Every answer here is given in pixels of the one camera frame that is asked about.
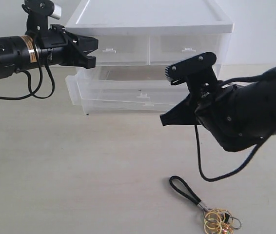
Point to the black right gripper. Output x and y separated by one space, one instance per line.
218 109

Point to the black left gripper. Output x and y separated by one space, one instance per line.
67 49

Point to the keychain with gold rings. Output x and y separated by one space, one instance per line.
215 220

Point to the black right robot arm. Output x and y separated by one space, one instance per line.
259 111

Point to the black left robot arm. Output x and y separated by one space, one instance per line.
18 53

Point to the clear top left drawer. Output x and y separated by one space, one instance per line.
122 50

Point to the white plastic drawer cabinet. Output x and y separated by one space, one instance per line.
150 18

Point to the clear top right drawer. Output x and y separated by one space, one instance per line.
172 48

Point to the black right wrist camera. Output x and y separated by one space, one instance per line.
196 72

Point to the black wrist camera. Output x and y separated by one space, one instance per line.
38 13
196 72

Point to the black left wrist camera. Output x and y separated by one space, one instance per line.
38 13

